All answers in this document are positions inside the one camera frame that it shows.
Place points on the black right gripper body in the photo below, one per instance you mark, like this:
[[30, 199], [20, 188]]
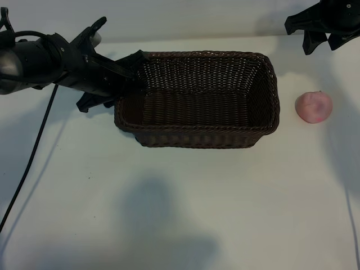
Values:
[[334, 18]]

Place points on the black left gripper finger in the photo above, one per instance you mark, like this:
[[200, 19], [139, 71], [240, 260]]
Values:
[[132, 63]]

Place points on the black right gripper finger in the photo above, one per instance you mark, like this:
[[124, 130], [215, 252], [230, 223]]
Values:
[[339, 40], [312, 41]]

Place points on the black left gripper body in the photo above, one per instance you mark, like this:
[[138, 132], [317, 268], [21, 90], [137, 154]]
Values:
[[87, 78]]

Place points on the pink peach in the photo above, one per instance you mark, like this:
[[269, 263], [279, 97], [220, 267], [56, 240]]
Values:
[[313, 107]]

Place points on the dark brown wicker basket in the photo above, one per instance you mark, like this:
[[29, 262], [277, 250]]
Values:
[[197, 112]]

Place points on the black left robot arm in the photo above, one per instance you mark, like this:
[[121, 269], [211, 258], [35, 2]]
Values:
[[25, 64]]

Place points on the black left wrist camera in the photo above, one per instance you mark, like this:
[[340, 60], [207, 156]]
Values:
[[87, 35]]

